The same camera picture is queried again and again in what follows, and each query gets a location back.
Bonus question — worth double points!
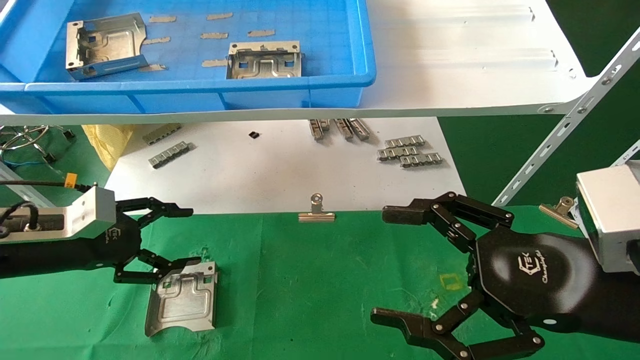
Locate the green table cloth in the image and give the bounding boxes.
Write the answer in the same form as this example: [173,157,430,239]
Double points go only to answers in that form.
[0,205,640,360]

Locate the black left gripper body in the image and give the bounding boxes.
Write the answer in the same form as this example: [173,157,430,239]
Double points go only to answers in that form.
[85,210,144,269]

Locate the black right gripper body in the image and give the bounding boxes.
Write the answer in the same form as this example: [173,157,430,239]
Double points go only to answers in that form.
[470,227,599,334]

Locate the silver wire ring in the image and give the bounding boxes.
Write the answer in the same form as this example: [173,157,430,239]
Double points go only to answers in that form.
[0,124,68,152]

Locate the white slotted shelf brace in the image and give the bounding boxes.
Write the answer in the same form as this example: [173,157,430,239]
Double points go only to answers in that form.
[0,161,57,209]
[492,26,640,207]
[611,140,640,167]

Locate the white paper sheet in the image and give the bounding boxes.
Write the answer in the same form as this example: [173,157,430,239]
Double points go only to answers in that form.
[102,116,467,216]

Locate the blue plastic bin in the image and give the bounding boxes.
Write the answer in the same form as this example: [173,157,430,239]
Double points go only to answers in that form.
[0,0,377,116]

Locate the silver binder clip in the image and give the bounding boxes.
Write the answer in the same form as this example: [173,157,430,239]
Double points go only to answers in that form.
[298,193,337,223]
[539,196,581,230]

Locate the silver sheet metal bracket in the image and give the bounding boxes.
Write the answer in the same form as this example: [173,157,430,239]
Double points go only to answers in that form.
[144,260,220,337]
[65,13,149,81]
[226,41,304,80]

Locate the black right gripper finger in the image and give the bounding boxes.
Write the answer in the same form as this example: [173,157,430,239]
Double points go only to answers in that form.
[382,192,515,253]
[371,291,546,360]

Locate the yellow cloth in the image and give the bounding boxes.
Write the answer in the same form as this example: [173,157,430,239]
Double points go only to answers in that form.
[82,124,136,171]

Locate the thin black cable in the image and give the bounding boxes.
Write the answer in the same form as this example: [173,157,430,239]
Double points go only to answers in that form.
[0,179,99,192]

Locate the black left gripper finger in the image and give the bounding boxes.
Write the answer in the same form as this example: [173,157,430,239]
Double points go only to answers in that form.
[113,249,202,285]
[115,197,194,230]

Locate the white metal shelf board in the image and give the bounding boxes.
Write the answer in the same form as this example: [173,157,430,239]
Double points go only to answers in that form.
[0,0,599,126]

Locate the thin blue wire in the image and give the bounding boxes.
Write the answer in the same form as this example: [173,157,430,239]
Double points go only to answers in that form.
[0,155,47,169]

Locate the looped black cable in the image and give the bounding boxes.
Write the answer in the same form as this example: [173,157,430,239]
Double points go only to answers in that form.
[0,200,42,234]

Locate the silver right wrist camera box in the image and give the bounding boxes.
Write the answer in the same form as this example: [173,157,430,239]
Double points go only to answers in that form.
[570,161,640,275]

